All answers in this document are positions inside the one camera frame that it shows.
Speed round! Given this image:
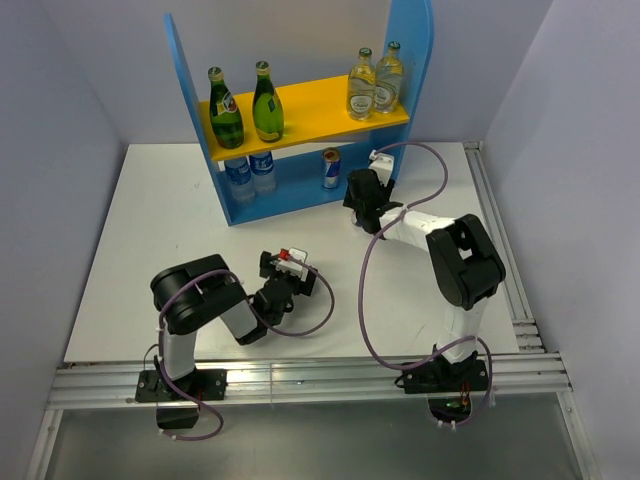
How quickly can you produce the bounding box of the silver can red tab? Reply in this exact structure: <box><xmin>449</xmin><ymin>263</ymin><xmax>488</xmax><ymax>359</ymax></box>
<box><xmin>322</xmin><ymin>147</ymin><xmax>341</xmax><ymax>190</ymax></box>

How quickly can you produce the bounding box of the clear Chang bottle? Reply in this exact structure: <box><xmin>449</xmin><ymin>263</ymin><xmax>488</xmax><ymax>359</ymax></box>
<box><xmin>374</xmin><ymin>41</ymin><xmax>404</xmax><ymax>113</ymax></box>
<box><xmin>346</xmin><ymin>47</ymin><xmax>376</xmax><ymax>120</ymax></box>

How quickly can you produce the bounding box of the green Perrier bottle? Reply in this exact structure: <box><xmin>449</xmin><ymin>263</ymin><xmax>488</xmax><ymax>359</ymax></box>
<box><xmin>252</xmin><ymin>60</ymin><xmax>284</xmax><ymax>143</ymax></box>
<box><xmin>208</xmin><ymin>66</ymin><xmax>244</xmax><ymax>149</ymax></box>

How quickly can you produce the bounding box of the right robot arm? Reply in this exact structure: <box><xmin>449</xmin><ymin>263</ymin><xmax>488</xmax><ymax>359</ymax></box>
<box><xmin>343</xmin><ymin>168</ymin><xmax>506</xmax><ymax>390</ymax></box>

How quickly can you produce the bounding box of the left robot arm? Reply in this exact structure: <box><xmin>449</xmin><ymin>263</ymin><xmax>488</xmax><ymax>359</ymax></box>
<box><xmin>150</xmin><ymin>248</ymin><xmax>318</xmax><ymax>401</ymax></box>

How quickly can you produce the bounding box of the blue and yellow shelf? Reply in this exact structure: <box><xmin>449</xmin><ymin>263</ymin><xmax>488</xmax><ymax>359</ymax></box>
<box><xmin>164</xmin><ymin>1</ymin><xmax>434</xmax><ymax>225</ymax></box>

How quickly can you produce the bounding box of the left water bottle blue label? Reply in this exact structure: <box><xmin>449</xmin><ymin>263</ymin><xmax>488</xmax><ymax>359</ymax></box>
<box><xmin>224</xmin><ymin>157</ymin><xmax>256</xmax><ymax>204</ymax></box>

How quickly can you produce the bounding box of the water bottle blue label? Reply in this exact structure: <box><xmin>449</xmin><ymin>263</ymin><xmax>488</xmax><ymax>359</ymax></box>
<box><xmin>224</xmin><ymin>157</ymin><xmax>256</xmax><ymax>204</ymax></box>
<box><xmin>249</xmin><ymin>151</ymin><xmax>277</xmax><ymax>195</ymax></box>

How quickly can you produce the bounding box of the right water bottle blue label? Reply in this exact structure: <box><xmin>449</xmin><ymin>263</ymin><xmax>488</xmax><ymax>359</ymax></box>
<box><xmin>249</xmin><ymin>151</ymin><xmax>277</xmax><ymax>195</ymax></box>

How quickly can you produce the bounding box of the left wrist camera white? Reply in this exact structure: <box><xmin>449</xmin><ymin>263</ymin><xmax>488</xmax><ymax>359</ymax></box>
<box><xmin>275</xmin><ymin>248</ymin><xmax>308</xmax><ymax>282</ymax></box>

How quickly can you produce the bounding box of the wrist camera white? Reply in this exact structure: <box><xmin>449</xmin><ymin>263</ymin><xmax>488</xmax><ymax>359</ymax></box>
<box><xmin>368</xmin><ymin>150</ymin><xmax>394</xmax><ymax>187</ymax></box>
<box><xmin>275</xmin><ymin>248</ymin><xmax>308</xmax><ymax>282</ymax></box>

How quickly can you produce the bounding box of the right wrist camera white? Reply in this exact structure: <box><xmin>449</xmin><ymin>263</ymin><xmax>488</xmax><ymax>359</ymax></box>
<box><xmin>368</xmin><ymin>150</ymin><xmax>394</xmax><ymax>187</ymax></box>

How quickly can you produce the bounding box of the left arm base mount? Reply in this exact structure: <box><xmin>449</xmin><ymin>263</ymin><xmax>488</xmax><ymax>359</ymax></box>
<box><xmin>134</xmin><ymin>369</ymin><xmax>227</xmax><ymax>431</ymax></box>

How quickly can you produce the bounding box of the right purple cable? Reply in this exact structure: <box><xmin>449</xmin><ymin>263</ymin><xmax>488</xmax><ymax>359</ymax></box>
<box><xmin>358</xmin><ymin>141</ymin><xmax>494</xmax><ymax>426</ymax></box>

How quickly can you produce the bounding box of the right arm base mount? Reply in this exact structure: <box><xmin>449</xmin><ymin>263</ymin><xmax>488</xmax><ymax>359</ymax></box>
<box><xmin>394</xmin><ymin>352</ymin><xmax>493</xmax><ymax>429</ymax></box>

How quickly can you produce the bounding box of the aluminium rail frame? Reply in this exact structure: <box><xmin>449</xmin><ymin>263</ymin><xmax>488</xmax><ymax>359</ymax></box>
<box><xmin>28</xmin><ymin>143</ymin><xmax>601</xmax><ymax>479</ymax></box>

